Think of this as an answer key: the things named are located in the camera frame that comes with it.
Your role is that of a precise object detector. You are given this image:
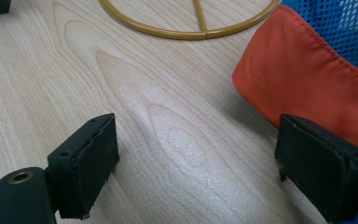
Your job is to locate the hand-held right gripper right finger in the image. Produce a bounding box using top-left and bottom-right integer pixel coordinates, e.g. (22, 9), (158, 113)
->
(274, 113), (358, 224)

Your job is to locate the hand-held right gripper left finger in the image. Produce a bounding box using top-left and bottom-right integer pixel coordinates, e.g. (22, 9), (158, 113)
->
(0, 113), (120, 224)

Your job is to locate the orange and blue mesh bag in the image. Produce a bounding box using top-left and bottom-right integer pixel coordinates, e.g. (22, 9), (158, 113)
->
(231, 0), (358, 175)

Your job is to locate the yellow ring hoop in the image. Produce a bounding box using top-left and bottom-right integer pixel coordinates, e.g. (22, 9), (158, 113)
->
(99, 0), (282, 41)

